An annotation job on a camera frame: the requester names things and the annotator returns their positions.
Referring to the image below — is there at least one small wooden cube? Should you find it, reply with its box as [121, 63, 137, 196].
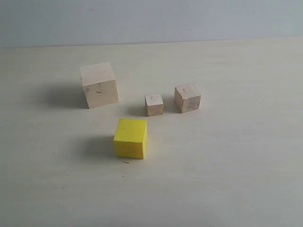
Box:
[145, 94, 164, 117]

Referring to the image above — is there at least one yellow cube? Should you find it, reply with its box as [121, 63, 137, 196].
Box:
[114, 118, 148, 159]

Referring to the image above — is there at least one medium wooden cube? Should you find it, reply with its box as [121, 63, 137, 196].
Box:
[174, 83, 201, 113]

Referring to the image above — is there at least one large wooden cube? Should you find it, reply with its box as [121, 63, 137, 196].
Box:
[80, 62, 119, 108]

